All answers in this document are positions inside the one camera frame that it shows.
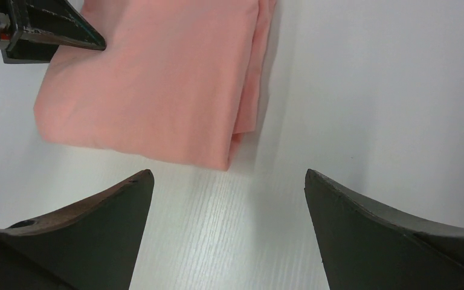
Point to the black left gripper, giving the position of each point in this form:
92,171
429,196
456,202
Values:
41,26

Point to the pink t shirt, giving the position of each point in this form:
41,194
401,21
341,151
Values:
179,81

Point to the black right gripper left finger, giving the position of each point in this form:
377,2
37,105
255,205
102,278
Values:
90,244

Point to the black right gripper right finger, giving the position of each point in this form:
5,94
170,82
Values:
365,244

